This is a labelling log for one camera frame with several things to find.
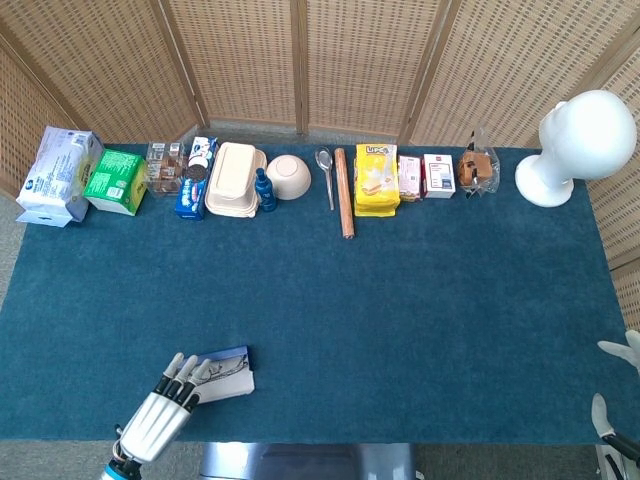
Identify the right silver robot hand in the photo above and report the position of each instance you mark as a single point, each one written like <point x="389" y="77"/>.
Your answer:
<point x="627" y="350"/>

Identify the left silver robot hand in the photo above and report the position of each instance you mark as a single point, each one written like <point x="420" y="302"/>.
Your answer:
<point x="152" y="425"/>

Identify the blue glasses case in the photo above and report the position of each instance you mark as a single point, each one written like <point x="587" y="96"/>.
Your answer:
<point x="230" y="389"/>

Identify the black eyeglasses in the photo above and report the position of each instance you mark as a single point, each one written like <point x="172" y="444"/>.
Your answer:
<point x="235" y="364"/>

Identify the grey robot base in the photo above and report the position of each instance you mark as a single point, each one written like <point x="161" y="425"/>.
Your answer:
<point x="300" y="462"/>

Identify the white foam mannequin head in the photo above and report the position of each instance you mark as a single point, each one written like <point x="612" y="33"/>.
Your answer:
<point x="585" y="135"/>

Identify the blue carpet table mat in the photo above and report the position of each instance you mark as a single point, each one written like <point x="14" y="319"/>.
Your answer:
<point x="400" y="310"/>

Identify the blue Oreo cookie box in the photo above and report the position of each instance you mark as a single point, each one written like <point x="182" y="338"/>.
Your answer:
<point x="192" y="197"/>

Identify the clear bag of cookies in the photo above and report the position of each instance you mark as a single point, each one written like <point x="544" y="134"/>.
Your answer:
<point x="475" y="170"/>

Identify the green tissue pack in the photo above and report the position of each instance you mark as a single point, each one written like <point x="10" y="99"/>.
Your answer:
<point x="112" y="177"/>

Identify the clear plastic snack box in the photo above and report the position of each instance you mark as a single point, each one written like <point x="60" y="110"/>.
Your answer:
<point x="165" y="170"/>

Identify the white red box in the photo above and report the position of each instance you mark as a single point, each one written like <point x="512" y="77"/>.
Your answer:
<point x="439" y="176"/>

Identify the blue spray bottle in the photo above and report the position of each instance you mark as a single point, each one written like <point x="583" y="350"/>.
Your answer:
<point x="265" y="192"/>

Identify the beige lidded lunch box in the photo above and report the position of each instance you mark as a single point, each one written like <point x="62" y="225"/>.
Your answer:
<point x="232" y="175"/>

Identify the white blue tissue pack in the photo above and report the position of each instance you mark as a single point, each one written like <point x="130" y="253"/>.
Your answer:
<point x="55" y="175"/>

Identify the small pink box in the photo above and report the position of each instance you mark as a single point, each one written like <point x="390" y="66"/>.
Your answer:
<point x="410" y="177"/>

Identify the beige upturned bowl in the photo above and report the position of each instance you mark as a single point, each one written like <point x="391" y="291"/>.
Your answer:
<point x="289" y="176"/>

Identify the wooden rolling pin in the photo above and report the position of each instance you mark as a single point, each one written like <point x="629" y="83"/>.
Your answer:
<point x="344" y="195"/>

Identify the yellow snack bag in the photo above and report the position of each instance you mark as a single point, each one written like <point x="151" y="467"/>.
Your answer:
<point x="376" y="182"/>

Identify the metal spoon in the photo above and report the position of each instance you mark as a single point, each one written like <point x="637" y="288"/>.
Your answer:
<point x="324" y="159"/>

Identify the wicker folding screen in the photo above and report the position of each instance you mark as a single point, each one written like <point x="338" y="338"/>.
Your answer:
<point x="350" y="60"/>

